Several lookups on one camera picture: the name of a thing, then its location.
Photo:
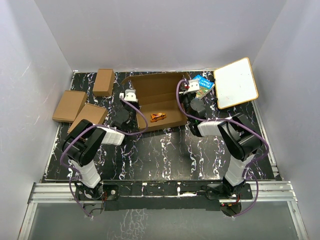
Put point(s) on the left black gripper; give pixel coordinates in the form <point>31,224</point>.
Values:
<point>124,103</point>

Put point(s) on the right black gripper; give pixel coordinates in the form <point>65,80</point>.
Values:
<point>181,96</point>

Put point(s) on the orange toy car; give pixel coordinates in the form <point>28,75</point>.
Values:
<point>154,117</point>

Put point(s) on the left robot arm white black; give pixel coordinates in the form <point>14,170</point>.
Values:
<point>84,140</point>

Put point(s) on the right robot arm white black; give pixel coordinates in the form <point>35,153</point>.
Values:
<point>236,132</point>

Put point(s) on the folded brown cardboard box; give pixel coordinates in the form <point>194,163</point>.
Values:
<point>93,113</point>

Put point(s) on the blue Treehouse book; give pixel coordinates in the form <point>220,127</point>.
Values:
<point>205,86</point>

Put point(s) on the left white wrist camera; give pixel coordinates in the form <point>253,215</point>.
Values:
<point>129,95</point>

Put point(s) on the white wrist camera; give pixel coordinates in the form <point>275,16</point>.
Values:
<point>192,86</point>
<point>129,95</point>

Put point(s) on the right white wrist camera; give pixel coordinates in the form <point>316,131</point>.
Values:
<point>192,86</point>

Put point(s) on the white board yellow frame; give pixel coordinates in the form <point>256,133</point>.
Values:
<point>235,84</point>

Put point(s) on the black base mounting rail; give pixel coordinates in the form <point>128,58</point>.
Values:
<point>168,195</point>

